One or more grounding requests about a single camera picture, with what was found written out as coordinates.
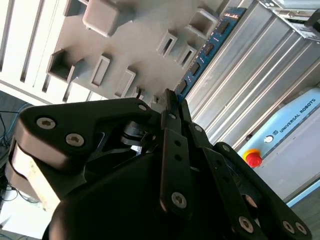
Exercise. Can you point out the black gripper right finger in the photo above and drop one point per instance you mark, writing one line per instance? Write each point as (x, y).
(215, 160)

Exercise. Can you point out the blue RAM stick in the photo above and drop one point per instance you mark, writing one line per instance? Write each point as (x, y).
(208, 48)

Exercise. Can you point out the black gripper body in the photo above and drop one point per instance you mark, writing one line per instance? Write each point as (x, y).
(112, 212)

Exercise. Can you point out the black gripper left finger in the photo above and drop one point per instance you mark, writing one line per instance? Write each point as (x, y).
(62, 120)

